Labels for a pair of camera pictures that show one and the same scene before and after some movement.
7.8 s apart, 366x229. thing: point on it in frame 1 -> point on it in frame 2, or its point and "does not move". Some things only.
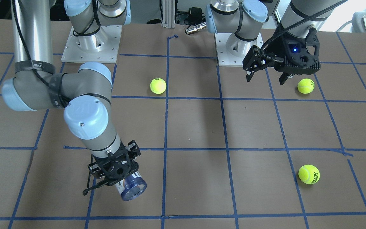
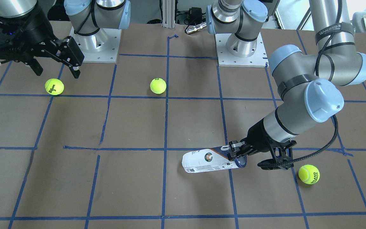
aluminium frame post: (168, 14) does not move
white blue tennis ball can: (132, 187) -> (197, 160)
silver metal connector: (196, 28) does not move
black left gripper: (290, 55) -> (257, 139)
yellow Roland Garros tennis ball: (309, 174) does not move
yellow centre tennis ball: (158, 86) does not move
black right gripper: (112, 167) -> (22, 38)
